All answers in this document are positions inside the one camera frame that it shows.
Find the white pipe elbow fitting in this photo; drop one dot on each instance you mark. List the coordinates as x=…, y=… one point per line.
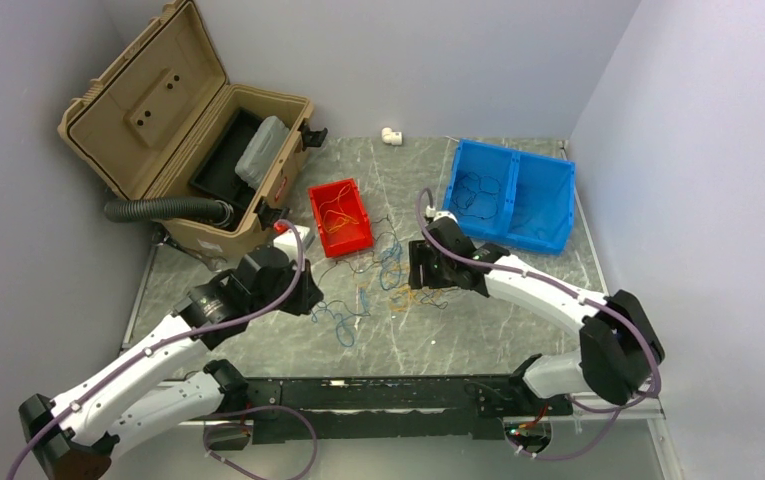
x=391, y=137

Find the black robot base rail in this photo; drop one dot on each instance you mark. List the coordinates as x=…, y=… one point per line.
x=482, y=407

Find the black toolbox tray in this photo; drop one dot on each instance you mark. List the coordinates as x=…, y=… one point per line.
x=215, y=177

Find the tan hard toolbox case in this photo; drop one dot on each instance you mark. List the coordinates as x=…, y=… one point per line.
x=148, y=121

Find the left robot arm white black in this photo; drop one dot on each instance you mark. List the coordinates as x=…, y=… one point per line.
x=77, y=434

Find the grey plastic organizer box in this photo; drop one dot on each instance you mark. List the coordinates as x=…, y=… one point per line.
x=261, y=150

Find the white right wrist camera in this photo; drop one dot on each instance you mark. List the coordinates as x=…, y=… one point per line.
x=431, y=214

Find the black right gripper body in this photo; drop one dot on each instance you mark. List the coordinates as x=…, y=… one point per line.
x=435, y=271

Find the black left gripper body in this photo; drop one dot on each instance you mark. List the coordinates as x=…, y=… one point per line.
x=289, y=274

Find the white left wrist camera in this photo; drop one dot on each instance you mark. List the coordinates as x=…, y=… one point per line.
x=290, y=241

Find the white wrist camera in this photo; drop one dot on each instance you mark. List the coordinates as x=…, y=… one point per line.
x=431, y=214
x=290, y=241

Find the blue bin right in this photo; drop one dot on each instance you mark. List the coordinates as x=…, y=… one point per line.
x=543, y=207

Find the blue bin left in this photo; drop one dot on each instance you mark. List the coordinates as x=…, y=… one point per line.
x=482, y=188

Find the metal wrench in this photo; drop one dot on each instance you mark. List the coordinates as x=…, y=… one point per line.
x=161, y=237

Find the red plastic bin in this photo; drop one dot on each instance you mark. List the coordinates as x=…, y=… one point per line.
x=342, y=221

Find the blue bin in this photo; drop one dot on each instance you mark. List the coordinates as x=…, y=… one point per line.
x=543, y=207
x=482, y=188

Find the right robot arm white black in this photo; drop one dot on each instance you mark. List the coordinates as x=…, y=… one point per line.
x=618, y=351

